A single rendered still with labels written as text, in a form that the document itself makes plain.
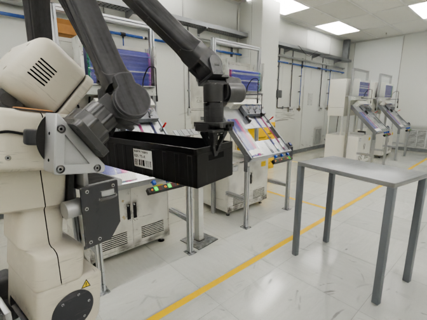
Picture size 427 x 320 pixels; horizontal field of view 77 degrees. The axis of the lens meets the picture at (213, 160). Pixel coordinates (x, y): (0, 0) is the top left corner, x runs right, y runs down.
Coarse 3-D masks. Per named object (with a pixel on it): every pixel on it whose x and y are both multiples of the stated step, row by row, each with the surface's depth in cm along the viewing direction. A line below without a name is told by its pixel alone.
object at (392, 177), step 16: (320, 160) 215; (336, 160) 215; (352, 160) 215; (352, 176) 174; (368, 176) 168; (384, 176) 168; (400, 176) 168; (416, 176) 168; (416, 192) 180; (384, 208) 159; (416, 208) 181; (384, 224) 160; (416, 224) 182; (384, 240) 161; (416, 240) 184; (384, 256) 162; (384, 272) 166
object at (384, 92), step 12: (372, 84) 616; (384, 84) 608; (372, 96) 620; (384, 96) 616; (372, 108) 629; (384, 108) 619; (384, 120) 669; (396, 120) 604; (408, 132) 636; (396, 144) 594
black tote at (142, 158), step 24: (120, 144) 94; (144, 144) 86; (168, 144) 103; (192, 144) 95; (216, 144) 79; (120, 168) 97; (144, 168) 88; (168, 168) 80; (192, 168) 74; (216, 168) 80
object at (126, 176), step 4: (108, 168) 179; (112, 168) 180; (116, 168) 182; (104, 172) 176; (108, 172) 177; (112, 172) 179; (116, 172) 180; (120, 172) 181; (124, 172) 183; (128, 172) 184; (132, 172) 186; (112, 176) 177; (116, 176) 178; (120, 176) 180; (124, 176) 181; (128, 176) 183; (132, 176) 184; (124, 180) 179; (128, 180) 180; (132, 180) 182
